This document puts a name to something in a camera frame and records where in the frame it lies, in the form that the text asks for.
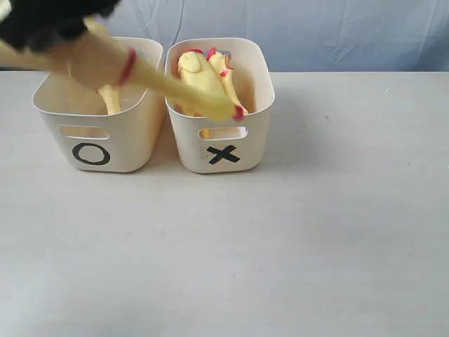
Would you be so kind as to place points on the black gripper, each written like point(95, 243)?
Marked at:
point(38, 25)

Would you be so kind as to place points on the yellow rubber chicken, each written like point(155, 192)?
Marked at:
point(110, 96)
point(94, 62)
point(209, 73)

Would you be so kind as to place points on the cream bin marked O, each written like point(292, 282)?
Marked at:
point(89, 138)

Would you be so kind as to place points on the cream bin marked X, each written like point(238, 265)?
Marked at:
point(206, 146)

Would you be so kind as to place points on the blue backdrop cloth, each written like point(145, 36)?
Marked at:
point(303, 36)

